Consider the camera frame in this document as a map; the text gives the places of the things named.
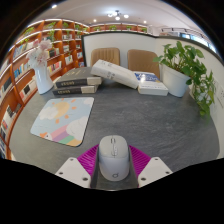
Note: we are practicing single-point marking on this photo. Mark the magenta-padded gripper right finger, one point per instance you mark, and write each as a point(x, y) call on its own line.
point(153, 170)

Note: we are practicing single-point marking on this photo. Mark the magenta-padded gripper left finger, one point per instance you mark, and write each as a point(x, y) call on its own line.
point(71, 170)

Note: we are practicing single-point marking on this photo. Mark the white computer mouse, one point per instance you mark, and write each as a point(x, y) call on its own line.
point(113, 160)

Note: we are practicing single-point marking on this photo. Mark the pastel cartoon print mouse pad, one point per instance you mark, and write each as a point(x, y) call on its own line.
point(63, 120)

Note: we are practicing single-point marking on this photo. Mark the blue white paperback book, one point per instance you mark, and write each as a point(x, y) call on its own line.
point(150, 85)

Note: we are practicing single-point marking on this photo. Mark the white ceramic vase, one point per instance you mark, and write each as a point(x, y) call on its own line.
point(43, 81)

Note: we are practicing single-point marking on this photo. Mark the green plant in white pot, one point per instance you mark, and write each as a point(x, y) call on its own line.
point(175, 78)

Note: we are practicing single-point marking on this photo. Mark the orange wooden bookshelf unit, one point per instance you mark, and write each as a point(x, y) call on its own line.
point(20, 83)

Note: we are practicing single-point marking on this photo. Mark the thick white book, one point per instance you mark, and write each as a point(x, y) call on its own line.
point(115, 73)

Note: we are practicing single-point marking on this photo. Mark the tan upholstered chair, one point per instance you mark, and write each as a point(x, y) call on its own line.
point(106, 56)
point(141, 61)

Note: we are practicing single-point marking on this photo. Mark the pink white flower bouquet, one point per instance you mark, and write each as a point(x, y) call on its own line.
point(38, 55)

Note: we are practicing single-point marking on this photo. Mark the large glass window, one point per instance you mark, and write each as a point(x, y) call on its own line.
point(200, 40)

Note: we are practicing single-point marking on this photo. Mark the round bulb ceiling lamp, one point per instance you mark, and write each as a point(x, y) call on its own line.
point(117, 15)

